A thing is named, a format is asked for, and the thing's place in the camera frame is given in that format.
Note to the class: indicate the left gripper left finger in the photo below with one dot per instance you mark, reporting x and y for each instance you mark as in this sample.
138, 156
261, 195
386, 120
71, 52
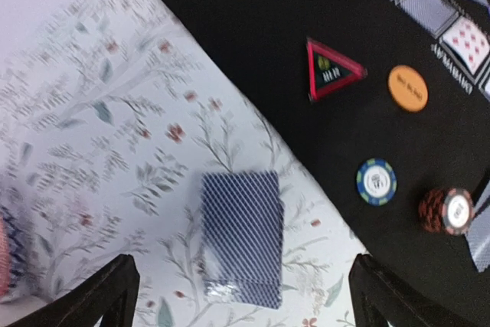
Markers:
109, 297

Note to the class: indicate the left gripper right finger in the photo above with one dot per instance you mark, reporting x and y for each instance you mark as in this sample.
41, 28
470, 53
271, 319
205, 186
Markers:
381, 298

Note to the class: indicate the red black chip stack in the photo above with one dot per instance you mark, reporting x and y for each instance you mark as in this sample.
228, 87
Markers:
446, 211

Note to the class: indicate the blue fifty poker chip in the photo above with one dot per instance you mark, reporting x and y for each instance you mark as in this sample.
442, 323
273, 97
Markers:
376, 182

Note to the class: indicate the blue card deck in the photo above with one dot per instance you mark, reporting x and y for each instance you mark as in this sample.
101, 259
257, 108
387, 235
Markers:
242, 221

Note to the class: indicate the orange big blind button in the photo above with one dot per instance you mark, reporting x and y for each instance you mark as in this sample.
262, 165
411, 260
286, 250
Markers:
407, 88

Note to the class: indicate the triangular all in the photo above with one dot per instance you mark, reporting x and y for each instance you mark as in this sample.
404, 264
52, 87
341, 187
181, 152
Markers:
330, 70

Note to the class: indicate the nine of diamonds card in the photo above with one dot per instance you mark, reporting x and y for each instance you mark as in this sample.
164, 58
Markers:
468, 42

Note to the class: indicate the black poker mat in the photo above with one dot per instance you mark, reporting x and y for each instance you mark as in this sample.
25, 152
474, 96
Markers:
261, 46

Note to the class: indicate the floral tablecloth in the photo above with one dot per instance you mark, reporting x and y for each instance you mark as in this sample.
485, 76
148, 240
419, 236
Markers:
110, 112

